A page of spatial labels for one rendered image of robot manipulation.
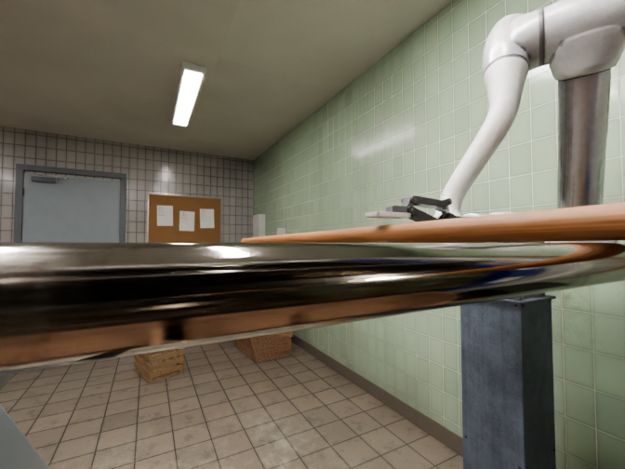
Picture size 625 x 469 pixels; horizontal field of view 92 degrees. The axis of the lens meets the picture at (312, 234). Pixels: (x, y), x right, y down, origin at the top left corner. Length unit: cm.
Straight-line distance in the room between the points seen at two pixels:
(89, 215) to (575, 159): 484
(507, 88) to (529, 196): 87
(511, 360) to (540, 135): 103
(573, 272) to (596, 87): 87
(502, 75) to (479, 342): 81
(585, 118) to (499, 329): 64
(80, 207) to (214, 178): 178
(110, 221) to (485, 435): 462
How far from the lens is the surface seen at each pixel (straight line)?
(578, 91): 106
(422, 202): 54
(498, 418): 128
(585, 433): 182
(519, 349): 117
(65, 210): 502
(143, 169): 505
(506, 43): 103
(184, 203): 498
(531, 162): 176
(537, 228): 35
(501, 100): 92
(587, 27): 104
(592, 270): 25
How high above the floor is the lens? 117
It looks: 2 degrees up
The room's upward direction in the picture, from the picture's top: straight up
